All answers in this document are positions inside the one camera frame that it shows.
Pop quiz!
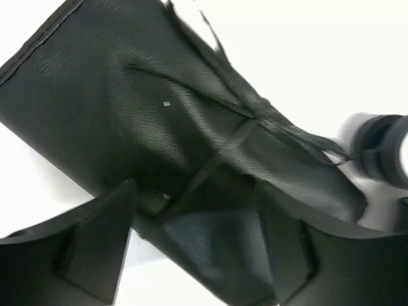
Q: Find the black leather pouch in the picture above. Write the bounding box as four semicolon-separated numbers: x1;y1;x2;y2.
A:
1;1;367;305

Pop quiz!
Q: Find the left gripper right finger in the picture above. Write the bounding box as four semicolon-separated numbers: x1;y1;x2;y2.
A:
255;184;407;305

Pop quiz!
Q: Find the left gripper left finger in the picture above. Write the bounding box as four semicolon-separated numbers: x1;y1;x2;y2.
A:
1;180;137;306

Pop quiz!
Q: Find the pink suitcase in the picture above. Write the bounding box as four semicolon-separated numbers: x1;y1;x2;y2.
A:
341;113;407;232

